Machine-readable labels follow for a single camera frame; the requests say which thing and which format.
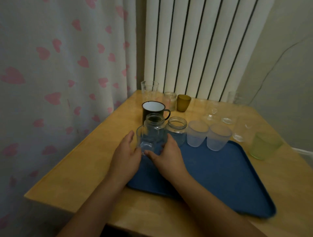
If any blue plastic tray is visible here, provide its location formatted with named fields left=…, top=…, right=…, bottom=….
left=126, top=140, right=277, bottom=218

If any person's right hand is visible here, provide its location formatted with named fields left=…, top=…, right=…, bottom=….
left=144, top=133, right=191, bottom=182

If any small clear glass jar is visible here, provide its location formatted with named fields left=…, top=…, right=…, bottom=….
left=163, top=91, right=177, bottom=112

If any clear stemmed glass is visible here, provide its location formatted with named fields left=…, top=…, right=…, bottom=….
left=202, top=99, right=220, bottom=122

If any black enamel mug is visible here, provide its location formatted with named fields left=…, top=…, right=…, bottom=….
left=142, top=101, right=171, bottom=125

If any green plastic cup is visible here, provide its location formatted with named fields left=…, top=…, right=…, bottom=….
left=249, top=132, right=284, bottom=161

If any white curtain with pink hearts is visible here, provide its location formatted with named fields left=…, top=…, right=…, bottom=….
left=0, top=0, right=138, bottom=237

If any person's left forearm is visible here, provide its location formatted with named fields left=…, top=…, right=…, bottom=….
left=56, top=174, right=134, bottom=237

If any clear glass jar mug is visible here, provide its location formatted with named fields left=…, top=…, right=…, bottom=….
left=136, top=113, right=167, bottom=157

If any frosted plastic cup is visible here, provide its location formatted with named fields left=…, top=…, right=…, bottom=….
left=207, top=123, right=232, bottom=151
left=187, top=120, right=209, bottom=148

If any wide clear drinking glass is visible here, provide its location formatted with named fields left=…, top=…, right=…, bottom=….
left=232, top=114, right=255, bottom=143

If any person's right forearm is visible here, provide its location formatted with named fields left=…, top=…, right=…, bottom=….
left=169, top=174, right=268, bottom=237

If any person's left hand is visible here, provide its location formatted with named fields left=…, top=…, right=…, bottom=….
left=107, top=130, right=143, bottom=181

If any amber plastic cup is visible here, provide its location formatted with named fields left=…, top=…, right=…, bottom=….
left=177, top=94, right=192, bottom=113

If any slim clear drinking glass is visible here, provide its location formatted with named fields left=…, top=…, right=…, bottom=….
left=221, top=91, right=241, bottom=125

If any tall clear drinking glass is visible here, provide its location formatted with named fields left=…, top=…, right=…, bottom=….
left=141, top=81, right=159, bottom=104

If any white ribbed radiator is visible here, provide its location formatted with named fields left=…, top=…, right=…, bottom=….
left=143, top=0, right=275, bottom=103

